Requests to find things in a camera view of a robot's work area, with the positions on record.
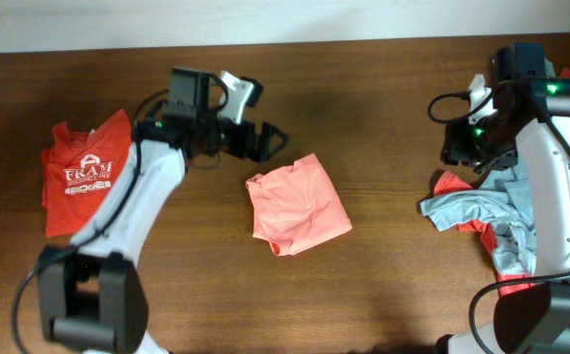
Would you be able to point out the folded red t-shirt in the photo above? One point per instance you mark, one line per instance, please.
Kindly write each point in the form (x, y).
(80, 169)

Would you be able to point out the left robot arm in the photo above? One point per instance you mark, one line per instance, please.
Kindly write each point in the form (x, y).
(91, 299)

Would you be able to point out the grey t-shirt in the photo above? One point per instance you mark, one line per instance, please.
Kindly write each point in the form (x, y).
(503, 201)

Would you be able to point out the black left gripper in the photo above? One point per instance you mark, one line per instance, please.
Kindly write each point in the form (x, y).
(264, 151)

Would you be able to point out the salmon pink t-shirt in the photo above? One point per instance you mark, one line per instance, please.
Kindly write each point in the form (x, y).
(296, 207)

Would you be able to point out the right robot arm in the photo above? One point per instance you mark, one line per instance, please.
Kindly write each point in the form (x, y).
(522, 117)

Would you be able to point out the red printed t-shirt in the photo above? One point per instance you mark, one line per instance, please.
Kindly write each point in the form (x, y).
(481, 231)

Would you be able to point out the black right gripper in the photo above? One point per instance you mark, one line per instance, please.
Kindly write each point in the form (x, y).
(454, 146)

